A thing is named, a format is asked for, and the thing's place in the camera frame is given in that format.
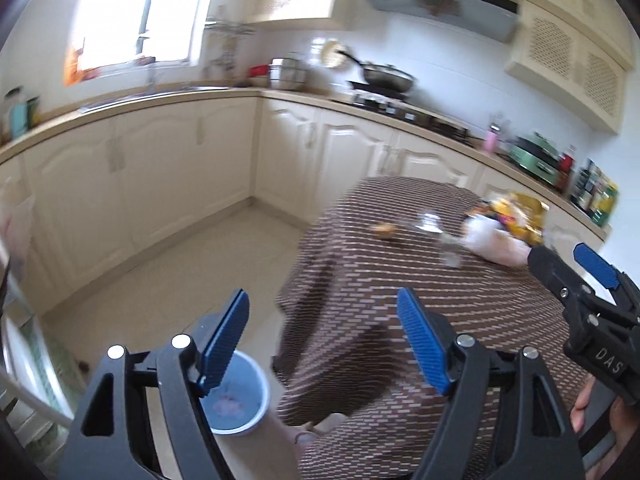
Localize pink utensil holder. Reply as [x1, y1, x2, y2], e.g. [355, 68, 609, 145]
[482, 125, 501, 154]

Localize cream upper cabinets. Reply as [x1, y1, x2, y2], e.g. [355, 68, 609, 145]
[245, 0, 634, 133]

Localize stainless steel steamer pot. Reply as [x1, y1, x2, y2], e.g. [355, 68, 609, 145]
[269, 58, 308, 91]

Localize sink faucet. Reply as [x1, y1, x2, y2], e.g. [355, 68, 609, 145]
[144, 56, 157, 94]

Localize blue trash bin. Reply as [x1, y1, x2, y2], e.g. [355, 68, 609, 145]
[201, 350, 270, 437]

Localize cream cabinets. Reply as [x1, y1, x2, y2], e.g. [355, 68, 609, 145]
[1, 90, 608, 314]
[245, 0, 634, 133]

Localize round woven trivet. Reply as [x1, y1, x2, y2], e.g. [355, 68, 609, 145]
[319, 39, 349, 70]

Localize yellow candy wrapper pile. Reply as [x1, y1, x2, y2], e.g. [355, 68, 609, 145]
[466, 198, 518, 228]

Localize pink slipper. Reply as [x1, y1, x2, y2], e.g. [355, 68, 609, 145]
[292, 413, 347, 448]

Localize hanging utensil rack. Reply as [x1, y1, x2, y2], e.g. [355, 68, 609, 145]
[205, 18, 255, 84]

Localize red cap sauce bottle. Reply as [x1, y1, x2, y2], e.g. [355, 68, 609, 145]
[555, 144, 575, 193]

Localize person's right hand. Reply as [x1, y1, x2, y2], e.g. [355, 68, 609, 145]
[570, 375, 639, 480]

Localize white plastic bag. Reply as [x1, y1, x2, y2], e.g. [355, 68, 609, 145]
[461, 214, 530, 268]

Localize steel kitchen sink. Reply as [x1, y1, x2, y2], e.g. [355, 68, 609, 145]
[77, 86, 229, 114]

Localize green yellow bottle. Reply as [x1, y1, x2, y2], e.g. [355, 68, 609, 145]
[589, 176, 618, 228]

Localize black gas stove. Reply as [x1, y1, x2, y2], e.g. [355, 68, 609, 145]
[349, 81, 471, 145]

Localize black wok with lid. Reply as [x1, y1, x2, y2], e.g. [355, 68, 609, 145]
[336, 49, 416, 93]

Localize clear jar with lid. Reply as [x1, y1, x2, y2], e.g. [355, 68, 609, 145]
[3, 86, 28, 142]

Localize brown bread piece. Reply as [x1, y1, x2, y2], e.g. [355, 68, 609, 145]
[371, 222, 400, 240]

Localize green electric cooker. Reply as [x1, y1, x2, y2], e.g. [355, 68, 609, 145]
[508, 132, 561, 188]

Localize window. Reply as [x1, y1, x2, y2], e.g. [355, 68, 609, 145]
[66, 0, 210, 79]

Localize cream lower cabinets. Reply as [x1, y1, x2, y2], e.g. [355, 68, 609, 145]
[1, 90, 608, 314]

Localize red bowl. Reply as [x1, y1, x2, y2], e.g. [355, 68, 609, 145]
[247, 64, 270, 78]

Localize gold snack bag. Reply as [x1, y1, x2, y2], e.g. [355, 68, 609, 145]
[492, 191, 549, 246]

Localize brown polka dot tablecloth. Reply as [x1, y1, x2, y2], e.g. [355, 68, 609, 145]
[271, 177, 586, 479]

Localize white shelf cart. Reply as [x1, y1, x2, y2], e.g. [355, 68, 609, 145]
[1, 278, 86, 474]

